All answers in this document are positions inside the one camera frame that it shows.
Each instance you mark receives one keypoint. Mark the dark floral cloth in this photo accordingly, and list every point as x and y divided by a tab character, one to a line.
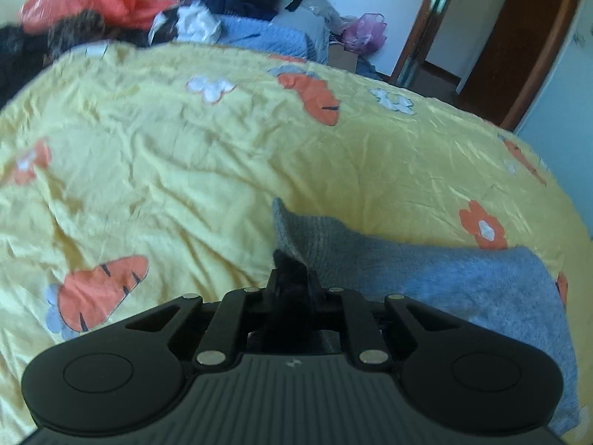
18	60

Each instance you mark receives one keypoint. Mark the white crumpled cloth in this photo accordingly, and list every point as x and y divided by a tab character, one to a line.
199	21

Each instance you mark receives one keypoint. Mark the yellow carrot print blanket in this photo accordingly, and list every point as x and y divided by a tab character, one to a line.
185	157

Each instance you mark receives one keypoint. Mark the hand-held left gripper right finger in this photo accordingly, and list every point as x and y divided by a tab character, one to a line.
363	324

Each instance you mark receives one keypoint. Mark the pink plastic bag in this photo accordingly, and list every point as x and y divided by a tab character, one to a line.
366	32

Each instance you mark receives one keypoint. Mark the leopard print cloth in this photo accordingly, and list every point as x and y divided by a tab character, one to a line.
76	28

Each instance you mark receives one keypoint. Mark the brown wooden door frame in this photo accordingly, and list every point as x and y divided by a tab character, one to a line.
424	23

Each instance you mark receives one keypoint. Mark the cardboard box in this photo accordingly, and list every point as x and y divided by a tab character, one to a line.
343	58

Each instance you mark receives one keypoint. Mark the light blue knit garment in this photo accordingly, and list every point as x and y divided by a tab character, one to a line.
264	37

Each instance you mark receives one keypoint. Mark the brown wooden door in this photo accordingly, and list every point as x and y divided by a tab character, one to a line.
519	37

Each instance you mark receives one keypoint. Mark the navy and blue knit sweater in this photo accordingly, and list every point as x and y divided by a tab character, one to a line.
440	287

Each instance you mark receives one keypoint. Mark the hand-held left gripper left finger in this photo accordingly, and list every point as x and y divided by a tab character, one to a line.
222	324

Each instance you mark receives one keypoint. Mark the grey garment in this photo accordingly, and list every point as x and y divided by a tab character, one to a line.
305	30

